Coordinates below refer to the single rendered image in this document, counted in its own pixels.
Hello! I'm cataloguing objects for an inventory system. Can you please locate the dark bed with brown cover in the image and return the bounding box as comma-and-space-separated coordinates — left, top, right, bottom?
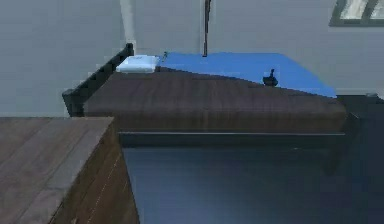
61, 42, 363, 149

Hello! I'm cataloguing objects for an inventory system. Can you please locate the blue bed sheet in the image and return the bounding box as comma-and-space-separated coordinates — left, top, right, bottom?
155, 51, 338, 99

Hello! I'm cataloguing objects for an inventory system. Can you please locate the white pillow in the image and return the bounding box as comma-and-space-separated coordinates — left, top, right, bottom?
115, 54, 161, 74

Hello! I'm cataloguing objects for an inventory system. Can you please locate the small black joystick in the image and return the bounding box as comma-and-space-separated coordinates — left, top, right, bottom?
262, 68, 279, 88

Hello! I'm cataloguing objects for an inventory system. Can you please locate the thin black pole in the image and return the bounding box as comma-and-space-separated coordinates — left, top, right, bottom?
202, 0, 213, 58

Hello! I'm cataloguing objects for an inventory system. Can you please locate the grey framed window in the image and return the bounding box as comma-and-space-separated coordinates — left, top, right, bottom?
328, 0, 384, 28

